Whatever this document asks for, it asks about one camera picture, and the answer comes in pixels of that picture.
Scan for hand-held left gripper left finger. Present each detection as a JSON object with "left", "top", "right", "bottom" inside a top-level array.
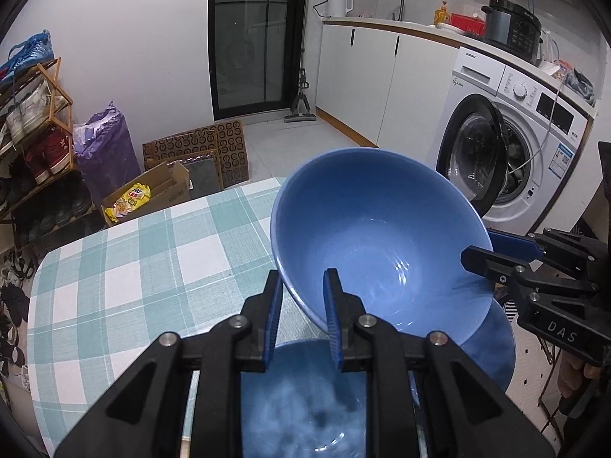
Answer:
[{"left": 53, "top": 269, "right": 286, "bottom": 458}]

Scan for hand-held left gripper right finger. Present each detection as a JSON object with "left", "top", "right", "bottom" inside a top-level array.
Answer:
[{"left": 323, "top": 268, "right": 559, "bottom": 458}]

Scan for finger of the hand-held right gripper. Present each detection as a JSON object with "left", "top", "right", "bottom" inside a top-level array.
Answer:
[
  {"left": 461, "top": 245, "right": 540, "bottom": 293},
  {"left": 487, "top": 228, "right": 601, "bottom": 269}
]

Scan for blue bowl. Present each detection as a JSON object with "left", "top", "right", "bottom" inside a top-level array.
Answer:
[
  {"left": 270, "top": 149, "right": 494, "bottom": 348},
  {"left": 239, "top": 303, "right": 517, "bottom": 458}
]

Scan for person's right hand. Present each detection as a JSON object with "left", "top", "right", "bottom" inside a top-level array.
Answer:
[{"left": 556, "top": 354, "right": 600, "bottom": 399}]

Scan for white washing machine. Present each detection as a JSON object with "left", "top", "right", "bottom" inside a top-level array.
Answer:
[{"left": 425, "top": 45, "right": 597, "bottom": 237}]

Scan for teal checkered tablecloth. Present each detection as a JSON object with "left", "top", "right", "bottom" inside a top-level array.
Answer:
[{"left": 27, "top": 176, "right": 316, "bottom": 458}]

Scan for dark framed board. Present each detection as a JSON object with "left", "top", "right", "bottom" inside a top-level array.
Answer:
[{"left": 184, "top": 149, "right": 223, "bottom": 195}]

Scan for open brown cardboard box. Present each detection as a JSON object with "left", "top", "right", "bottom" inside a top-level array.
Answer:
[{"left": 101, "top": 161, "right": 192, "bottom": 227}]

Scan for crumpled blue plastic bag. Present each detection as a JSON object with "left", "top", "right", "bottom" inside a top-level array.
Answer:
[{"left": 566, "top": 68, "right": 597, "bottom": 106}]

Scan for yellow snack packet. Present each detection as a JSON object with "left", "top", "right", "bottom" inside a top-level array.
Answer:
[{"left": 105, "top": 184, "right": 152, "bottom": 224}]

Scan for black pressure cooker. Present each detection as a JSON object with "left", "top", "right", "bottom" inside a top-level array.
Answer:
[{"left": 481, "top": 0, "right": 544, "bottom": 64}]

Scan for white kitchen counter cabinets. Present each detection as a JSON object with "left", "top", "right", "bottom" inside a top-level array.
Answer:
[{"left": 315, "top": 15, "right": 471, "bottom": 148}]

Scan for floor mop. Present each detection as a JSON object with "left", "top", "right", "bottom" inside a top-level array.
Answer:
[{"left": 284, "top": 0, "right": 317, "bottom": 124}]

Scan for red box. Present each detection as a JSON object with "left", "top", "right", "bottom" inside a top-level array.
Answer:
[{"left": 450, "top": 12, "right": 485, "bottom": 34}]

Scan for purple plastic bag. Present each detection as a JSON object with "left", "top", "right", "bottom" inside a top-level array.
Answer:
[{"left": 73, "top": 100, "right": 142, "bottom": 192}]

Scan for scattered pile of shoes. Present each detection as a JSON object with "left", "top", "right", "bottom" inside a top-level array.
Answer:
[{"left": 0, "top": 248, "right": 32, "bottom": 392}]

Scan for black framed glass door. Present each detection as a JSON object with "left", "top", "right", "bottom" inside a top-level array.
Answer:
[{"left": 208, "top": 0, "right": 310, "bottom": 122}]

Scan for shoe rack with shoes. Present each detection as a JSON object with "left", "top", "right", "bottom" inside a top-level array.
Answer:
[{"left": 0, "top": 31, "right": 94, "bottom": 249}]

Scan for wooden shoe rack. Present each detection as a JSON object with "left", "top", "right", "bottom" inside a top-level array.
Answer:
[{"left": 0, "top": 57, "right": 79, "bottom": 249}]

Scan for ring patterned cardboard box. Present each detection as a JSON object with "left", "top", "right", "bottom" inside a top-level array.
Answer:
[{"left": 142, "top": 119, "right": 250, "bottom": 187}]

